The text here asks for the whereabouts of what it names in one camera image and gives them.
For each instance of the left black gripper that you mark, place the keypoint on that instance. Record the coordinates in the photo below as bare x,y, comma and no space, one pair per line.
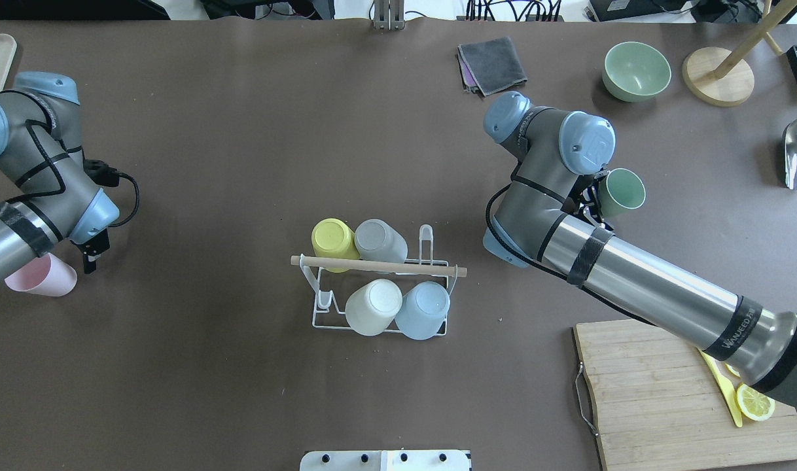
91,252

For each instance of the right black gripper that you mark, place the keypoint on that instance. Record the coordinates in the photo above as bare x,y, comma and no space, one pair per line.
589,198

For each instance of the mint green cup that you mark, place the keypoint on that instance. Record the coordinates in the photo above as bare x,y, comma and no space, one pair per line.
619,192

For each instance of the pink cup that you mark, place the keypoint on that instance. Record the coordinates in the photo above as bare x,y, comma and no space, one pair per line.
47,276

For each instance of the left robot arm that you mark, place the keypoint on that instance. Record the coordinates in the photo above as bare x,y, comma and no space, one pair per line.
62,192

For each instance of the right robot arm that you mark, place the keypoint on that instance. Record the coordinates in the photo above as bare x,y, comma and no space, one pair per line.
554,149

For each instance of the light blue cup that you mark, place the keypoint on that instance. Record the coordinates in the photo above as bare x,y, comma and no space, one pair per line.
424,310

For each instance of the grey cup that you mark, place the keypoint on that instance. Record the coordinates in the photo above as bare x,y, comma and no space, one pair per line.
377,241

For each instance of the cream white cup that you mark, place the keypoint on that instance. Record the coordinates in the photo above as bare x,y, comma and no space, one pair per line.
372,308

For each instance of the yellow cup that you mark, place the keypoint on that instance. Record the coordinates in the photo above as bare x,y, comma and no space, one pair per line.
333,238

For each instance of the mint green bowl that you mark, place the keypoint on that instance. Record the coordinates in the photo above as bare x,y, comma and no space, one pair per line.
634,72

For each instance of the grey folded cloth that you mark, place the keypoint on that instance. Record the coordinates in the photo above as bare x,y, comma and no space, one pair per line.
491,66

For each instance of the wooden mug tree stand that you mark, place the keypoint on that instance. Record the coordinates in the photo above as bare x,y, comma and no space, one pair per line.
722,77

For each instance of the bamboo cutting board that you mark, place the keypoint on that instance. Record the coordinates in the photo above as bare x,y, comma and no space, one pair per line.
656,405

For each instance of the lemon slice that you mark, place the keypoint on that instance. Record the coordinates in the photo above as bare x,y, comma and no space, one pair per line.
732,370
754,404

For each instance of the yellow plastic knife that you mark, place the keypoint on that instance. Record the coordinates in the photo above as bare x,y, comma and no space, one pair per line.
726,388

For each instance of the white wire cup holder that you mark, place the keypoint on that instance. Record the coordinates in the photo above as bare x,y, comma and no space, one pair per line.
328,311

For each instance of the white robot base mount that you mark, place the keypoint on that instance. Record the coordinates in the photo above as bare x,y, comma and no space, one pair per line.
400,459

